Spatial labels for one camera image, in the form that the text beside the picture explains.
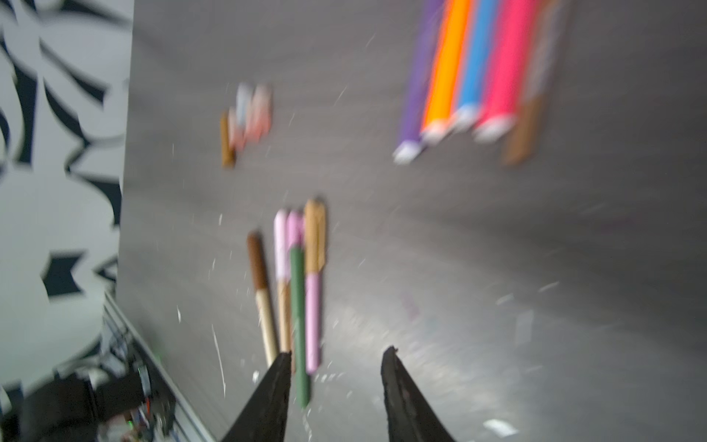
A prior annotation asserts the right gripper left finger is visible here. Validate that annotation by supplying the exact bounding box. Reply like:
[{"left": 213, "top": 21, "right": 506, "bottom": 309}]
[{"left": 222, "top": 352, "right": 292, "bottom": 442}]

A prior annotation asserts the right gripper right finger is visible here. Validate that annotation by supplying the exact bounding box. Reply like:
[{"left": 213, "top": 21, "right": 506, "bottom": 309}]
[{"left": 381, "top": 346, "right": 455, "bottom": 442}]

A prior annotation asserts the green pen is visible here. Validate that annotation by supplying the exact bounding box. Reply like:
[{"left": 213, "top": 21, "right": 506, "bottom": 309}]
[{"left": 289, "top": 245, "right": 310, "bottom": 409}]

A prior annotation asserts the tan cap lilac pen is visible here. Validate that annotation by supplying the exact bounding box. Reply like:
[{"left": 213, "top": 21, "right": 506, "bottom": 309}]
[{"left": 304, "top": 199, "right": 327, "bottom": 374}]

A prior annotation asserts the gold brown pen cap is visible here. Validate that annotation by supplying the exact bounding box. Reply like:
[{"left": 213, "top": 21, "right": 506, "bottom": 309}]
[{"left": 220, "top": 112, "right": 236, "bottom": 169}]

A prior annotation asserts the purple marker pen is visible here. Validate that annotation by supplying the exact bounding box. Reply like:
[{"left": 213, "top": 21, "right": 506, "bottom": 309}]
[{"left": 393, "top": 0, "right": 446, "bottom": 164}]

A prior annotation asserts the translucent pink pen cap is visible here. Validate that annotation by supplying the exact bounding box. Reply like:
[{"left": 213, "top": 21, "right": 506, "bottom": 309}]
[{"left": 228, "top": 107, "right": 246, "bottom": 152}]

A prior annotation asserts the orange highlighter pen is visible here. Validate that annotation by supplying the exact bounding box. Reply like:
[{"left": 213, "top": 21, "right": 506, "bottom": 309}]
[{"left": 421, "top": 0, "right": 473, "bottom": 145}]

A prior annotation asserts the translucent blue pen cap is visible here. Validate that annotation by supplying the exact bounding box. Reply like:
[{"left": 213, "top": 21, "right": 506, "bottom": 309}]
[{"left": 235, "top": 83, "right": 254, "bottom": 128}]

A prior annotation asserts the blue highlighter pen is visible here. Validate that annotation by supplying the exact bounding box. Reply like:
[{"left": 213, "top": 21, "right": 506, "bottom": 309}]
[{"left": 451, "top": 0, "right": 501, "bottom": 132}]

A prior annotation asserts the pink highlighter pen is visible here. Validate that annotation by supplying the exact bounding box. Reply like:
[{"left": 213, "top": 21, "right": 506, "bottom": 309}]
[{"left": 475, "top": 0, "right": 539, "bottom": 144}]

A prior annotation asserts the gold brown pen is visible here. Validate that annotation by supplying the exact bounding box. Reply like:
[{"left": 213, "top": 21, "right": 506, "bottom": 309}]
[{"left": 503, "top": 1, "right": 572, "bottom": 167}]

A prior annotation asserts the pink cap brown pen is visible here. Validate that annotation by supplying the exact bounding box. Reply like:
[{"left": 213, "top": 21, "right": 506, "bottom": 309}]
[{"left": 285, "top": 211, "right": 305, "bottom": 250}]

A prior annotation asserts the light pink cap pen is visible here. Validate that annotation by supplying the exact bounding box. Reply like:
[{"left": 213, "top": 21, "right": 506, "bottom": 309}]
[{"left": 274, "top": 209, "right": 292, "bottom": 352}]

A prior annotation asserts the aluminium front rail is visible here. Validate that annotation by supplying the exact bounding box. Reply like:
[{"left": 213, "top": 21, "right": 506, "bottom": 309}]
[{"left": 101, "top": 292, "right": 215, "bottom": 441}]

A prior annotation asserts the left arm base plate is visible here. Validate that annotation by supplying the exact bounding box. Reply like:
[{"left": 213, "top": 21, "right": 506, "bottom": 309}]
[{"left": 1, "top": 371, "right": 150, "bottom": 441}]

